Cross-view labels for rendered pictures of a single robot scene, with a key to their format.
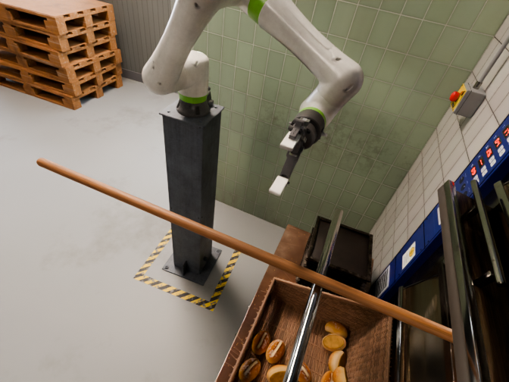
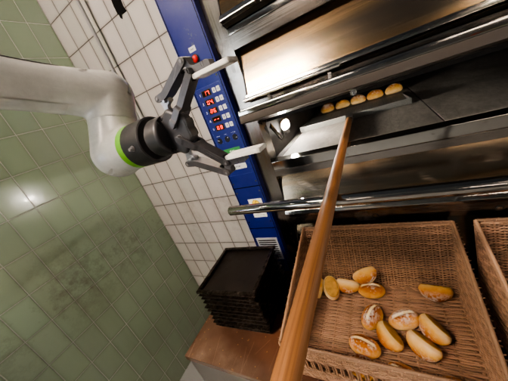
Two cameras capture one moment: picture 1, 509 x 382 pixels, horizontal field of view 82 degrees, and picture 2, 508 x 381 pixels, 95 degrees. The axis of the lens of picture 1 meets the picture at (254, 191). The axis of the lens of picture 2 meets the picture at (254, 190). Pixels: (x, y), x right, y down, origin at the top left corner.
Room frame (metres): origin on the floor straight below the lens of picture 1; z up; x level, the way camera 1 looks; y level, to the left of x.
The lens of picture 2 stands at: (0.47, 0.33, 1.46)
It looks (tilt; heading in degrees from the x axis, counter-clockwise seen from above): 21 degrees down; 287
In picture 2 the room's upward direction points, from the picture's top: 21 degrees counter-clockwise
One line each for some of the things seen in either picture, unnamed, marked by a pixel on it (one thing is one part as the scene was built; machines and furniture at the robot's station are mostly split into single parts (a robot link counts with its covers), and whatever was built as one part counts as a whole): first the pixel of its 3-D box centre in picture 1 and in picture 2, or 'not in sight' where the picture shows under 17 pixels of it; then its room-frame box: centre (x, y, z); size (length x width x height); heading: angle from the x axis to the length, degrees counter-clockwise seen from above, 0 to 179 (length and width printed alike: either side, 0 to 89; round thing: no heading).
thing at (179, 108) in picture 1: (198, 98); not in sight; (1.26, 0.33, 1.23); 0.26 x 0.15 x 0.06; 168
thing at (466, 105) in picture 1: (466, 100); not in sight; (1.23, -0.78, 1.46); 0.10 x 0.07 x 0.10; 164
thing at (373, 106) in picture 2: not in sight; (351, 109); (0.18, -1.19, 1.20); 0.55 x 0.36 x 0.03; 165
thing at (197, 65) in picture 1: (190, 76); not in sight; (1.19, 0.35, 1.36); 0.16 x 0.13 x 0.19; 148
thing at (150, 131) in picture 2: (299, 139); (175, 132); (0.70, -0.10, 1.45); 0.09 x 0.07 x 0.08; 164
